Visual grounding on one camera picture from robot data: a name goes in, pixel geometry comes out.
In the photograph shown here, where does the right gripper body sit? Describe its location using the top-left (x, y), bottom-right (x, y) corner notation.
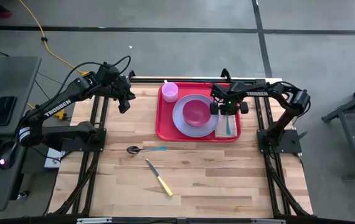
top-left (211, 83), bottom-right (242, 116)

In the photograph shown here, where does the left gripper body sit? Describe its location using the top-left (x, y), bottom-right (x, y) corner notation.
top-left (110, 75), bottom-right (136, 101)

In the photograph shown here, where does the magenta plastic bowl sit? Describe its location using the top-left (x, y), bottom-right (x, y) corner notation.
top-left (181, 99), bottom-right (212, 128)

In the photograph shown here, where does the beige cloth napkin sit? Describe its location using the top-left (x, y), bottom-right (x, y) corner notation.
top-left (214, 113), bottom-right (239, 139)

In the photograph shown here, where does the lilac round plate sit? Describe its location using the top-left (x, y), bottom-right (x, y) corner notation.
top-left (171, 93), bottom-right (220, 139)

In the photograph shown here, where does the teal-handled metal spoon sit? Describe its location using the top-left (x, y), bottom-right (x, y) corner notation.
top-left (126, 144), bottom-right (168, 156)

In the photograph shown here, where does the lilac plastic mug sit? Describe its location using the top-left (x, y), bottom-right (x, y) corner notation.
top-left (161, 79), bottom-right (179, 104)

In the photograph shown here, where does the cream-handled table knife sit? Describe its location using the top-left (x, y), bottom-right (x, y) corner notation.
top-left (144, 158), bottom-right (174, 198)

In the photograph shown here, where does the red plastic tray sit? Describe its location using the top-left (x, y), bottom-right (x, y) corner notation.
top-left (155, 82), bottom-right (242, 143)

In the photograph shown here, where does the white printed box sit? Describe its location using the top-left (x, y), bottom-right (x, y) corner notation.
top-left (44, 147), bottom-right (65, 169)

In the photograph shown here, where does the grey computer desk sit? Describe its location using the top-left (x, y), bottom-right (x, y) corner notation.
top-left (0, 55), bottom-right (43, 213)

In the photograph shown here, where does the black smartphone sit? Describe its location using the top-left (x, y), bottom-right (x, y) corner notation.
top-left (0, 95), bottom-right (18, 127)

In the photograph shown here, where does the black computer mouse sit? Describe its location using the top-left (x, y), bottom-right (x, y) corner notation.
top-left (0, 141), bottom-right (18, 170)

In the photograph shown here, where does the desk caster wheel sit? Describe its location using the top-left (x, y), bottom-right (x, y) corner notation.
top-left (16, 190), bottom-right (31, 202)

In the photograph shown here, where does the black metal table frame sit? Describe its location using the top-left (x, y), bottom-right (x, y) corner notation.
top-left (47, 76), bottom-right (314, 218)

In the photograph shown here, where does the yellow extension cable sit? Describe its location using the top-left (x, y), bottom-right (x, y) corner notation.
top-left (27, 102), bottom-right (67, 121)
top-left (17, 0), bottom-right (90, 77)

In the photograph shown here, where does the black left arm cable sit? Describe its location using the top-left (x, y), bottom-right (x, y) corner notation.
top-left (59, 55), bottom-right (132, 103)

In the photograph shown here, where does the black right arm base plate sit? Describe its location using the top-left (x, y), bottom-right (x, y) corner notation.
top-left (257, 129), bottom-right (308, 154)

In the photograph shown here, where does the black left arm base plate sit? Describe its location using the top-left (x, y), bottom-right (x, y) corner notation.
top-left (61, 129), bottom-right (107, 154)

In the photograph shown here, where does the silver frame bracket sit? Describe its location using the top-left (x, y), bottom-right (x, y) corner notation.
top-left (76, 217), bottom-right (113, 224)
top-left (251, 218), bottom-right (286, 224)

